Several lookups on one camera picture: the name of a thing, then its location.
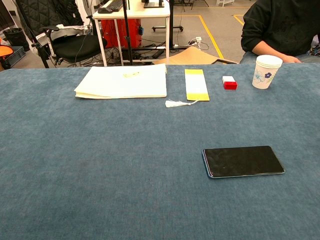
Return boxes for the blue table cloth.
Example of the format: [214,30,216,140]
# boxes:
[0,62,320,240]

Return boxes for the black keyboard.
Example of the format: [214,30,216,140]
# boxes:
[105,0,124,13]

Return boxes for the black monitor stand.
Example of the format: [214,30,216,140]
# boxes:
[141,0,165,9]

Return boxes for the red cabinet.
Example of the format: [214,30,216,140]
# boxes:
[100,18,142,49]

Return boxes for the brown cardboard sheet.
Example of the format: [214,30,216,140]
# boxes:
[152,46,238,66]

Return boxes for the black rolling stand base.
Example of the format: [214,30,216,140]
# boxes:
[151,0,184,33]

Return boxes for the black quilted jacket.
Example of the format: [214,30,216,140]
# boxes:
[15,0,84,43]

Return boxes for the red white stamp box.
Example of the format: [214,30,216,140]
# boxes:
[221,75,238,90]

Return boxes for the person in black sweater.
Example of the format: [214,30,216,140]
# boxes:
[240,0,320,64]

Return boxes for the yellow white bookmark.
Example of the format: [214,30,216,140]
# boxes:
[184,68,211,102]

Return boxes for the black waste bin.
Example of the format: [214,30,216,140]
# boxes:
[2,27,30,52]

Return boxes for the white bookmark tassel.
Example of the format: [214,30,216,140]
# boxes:
[164,99,200,109]

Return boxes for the black office chair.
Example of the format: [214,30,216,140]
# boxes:
[38,15,108,67]

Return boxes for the white paper notebook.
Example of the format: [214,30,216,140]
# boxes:
[73,63,168,100]

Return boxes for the orange object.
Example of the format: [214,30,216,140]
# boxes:
[0,37,15,60]

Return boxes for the black tripod pole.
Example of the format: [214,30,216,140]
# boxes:
[121,0,134,66]

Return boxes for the black smartphone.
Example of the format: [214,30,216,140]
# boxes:
[202,145,286,179]

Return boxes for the white desk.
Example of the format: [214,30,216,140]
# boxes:
[92,0,171,67]

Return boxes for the floral white paper cup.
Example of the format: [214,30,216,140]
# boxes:
[251,54,284,90]

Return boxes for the grey plastic crate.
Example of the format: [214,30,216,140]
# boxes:
[4,45,27,67]

